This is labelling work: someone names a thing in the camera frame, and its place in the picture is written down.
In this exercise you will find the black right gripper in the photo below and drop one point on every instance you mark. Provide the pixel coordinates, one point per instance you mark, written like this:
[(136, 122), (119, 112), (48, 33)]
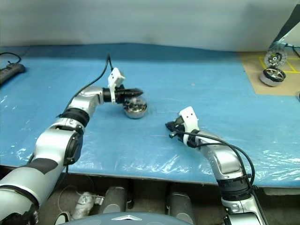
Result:
[(180, 131)]

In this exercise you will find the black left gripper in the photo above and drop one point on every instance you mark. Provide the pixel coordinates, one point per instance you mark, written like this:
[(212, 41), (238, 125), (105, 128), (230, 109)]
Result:
[(120, 96)]

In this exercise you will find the motor cover with circuit board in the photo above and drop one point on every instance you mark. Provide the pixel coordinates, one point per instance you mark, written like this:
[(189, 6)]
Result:
[(275, 57), (138, 102)]

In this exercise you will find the motor housing with copper coils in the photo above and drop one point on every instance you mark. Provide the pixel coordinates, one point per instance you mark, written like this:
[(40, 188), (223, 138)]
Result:
[(134, 114)]

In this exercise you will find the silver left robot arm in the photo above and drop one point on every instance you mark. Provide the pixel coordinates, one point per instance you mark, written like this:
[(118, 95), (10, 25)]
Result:
[(47, 145)]

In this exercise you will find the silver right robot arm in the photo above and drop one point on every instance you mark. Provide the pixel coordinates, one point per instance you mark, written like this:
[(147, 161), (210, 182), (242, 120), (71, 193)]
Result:
[(225, 159)]

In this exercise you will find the silver motor housing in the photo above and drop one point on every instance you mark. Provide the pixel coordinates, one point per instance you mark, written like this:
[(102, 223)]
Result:
[(264, 80)]

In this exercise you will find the dark grey rounded cylinder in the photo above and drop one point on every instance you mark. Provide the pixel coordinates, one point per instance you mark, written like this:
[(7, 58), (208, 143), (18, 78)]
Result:
[(181, 204), (116, 199)]

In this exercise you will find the brown cardboard sheet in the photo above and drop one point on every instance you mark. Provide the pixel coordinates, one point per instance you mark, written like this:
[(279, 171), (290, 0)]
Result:
[(255, 79)]

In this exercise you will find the grey curved shell with emblem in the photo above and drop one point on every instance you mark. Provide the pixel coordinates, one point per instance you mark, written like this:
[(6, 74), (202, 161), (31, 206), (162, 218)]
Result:
[(131, 219)]

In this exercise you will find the black rotor with silver spokes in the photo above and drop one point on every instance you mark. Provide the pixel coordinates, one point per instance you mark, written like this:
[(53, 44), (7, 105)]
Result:
[(274, 73)]

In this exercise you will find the white sneaker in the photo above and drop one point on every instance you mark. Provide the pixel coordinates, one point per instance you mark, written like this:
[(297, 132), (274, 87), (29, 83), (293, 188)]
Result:
[(83, 205)]

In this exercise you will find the dark grey power strip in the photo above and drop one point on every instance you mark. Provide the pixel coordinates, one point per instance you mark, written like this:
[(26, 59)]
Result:
[(11, 69)]

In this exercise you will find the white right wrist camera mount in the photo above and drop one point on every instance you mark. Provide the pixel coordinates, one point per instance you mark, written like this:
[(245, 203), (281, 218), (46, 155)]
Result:
[(189, 114)]

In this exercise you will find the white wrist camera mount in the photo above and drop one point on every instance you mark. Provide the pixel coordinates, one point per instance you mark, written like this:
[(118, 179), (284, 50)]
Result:
[(189, 114), (116, 76)]

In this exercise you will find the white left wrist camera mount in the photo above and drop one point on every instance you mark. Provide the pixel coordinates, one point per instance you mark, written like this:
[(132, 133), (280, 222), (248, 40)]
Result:
[(116, 76)]

